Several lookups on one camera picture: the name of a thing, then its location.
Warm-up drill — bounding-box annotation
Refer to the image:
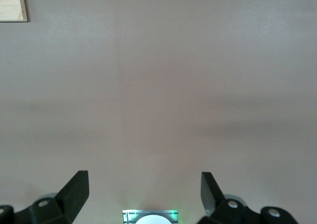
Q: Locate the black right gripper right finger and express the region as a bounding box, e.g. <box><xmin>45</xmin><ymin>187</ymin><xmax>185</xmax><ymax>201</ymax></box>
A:
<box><xmin>198</xmin><ymin>172</ymin><xmax>298</xmax><ymax>224</ymax></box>

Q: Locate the bamboo cutting board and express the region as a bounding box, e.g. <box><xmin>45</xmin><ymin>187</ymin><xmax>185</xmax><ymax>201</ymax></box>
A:
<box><xmin>0</xmin><ymin>0</ymin><xmax>28</xmax><ymax>23</ymax></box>

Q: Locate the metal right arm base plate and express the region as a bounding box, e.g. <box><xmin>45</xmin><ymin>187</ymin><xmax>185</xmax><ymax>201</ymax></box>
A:
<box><xmin>122</xmin><ymin>209</ymin><xmax>179</xmax><ymax>224</ymax></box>

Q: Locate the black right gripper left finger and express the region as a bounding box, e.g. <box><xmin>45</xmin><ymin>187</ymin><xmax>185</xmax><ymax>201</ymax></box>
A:
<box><xmin>0</xmin><ymin>170</ymin><xmax>89</xmax><ymax>224</ymax></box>

